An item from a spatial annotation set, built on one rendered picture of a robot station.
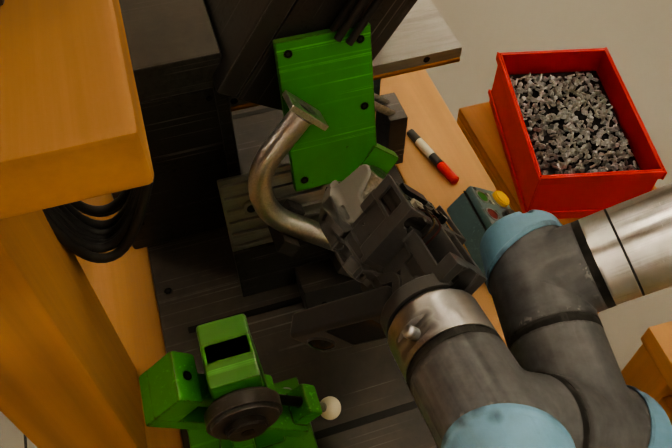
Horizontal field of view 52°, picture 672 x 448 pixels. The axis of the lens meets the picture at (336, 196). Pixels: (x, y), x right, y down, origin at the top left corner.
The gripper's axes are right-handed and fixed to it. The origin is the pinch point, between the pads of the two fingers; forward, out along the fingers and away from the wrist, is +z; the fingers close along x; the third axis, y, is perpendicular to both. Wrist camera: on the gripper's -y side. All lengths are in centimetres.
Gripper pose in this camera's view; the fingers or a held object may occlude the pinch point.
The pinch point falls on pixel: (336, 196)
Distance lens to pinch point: 69.0
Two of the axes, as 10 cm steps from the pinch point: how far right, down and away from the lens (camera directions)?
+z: -2.9, -5.5, 7.8
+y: 6.2, -7.3, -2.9
